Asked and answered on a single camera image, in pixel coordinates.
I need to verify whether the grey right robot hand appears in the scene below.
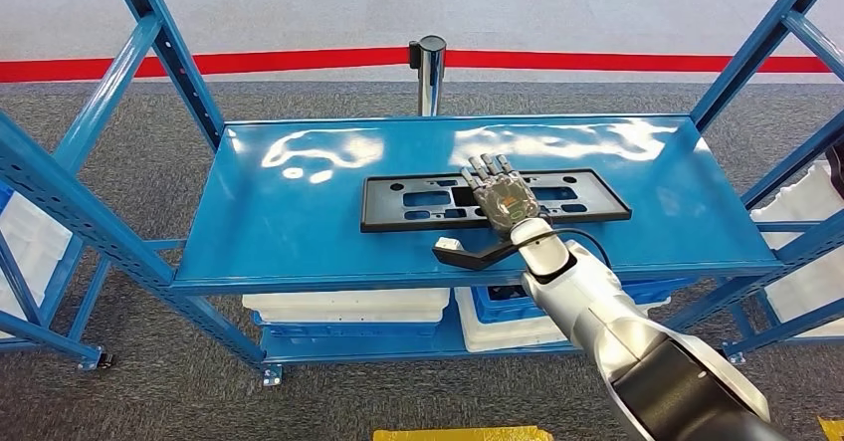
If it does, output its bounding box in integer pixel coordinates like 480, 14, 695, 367
459, 153, 543, 235

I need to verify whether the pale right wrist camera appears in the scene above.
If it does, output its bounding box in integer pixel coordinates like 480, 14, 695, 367
431, 236, 528, 273

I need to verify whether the blue metal shelf rack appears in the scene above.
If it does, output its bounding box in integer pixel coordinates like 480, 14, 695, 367
0, 226, 189, 371
0, 0, 844, 388
719, 220, 844, 366

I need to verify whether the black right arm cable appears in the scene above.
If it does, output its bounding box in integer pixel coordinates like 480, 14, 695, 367
521, 226, 614, 271

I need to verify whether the black curved object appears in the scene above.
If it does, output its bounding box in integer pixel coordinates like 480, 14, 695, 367
827, 144, 844, 200

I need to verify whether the red barrier belt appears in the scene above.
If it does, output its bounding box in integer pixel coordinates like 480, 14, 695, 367
0, 47, 411, 85
446, 49, 832, 75

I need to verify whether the chrome stanchion post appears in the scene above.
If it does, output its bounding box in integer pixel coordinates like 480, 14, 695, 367
407, 35, 448, 118

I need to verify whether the black plastic panel part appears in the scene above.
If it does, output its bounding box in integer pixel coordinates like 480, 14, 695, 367
359, 168, 633, 234

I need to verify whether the white foam packing block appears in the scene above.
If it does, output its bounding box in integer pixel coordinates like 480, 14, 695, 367
0, 190, 74, 340
749, 160, 844, 340

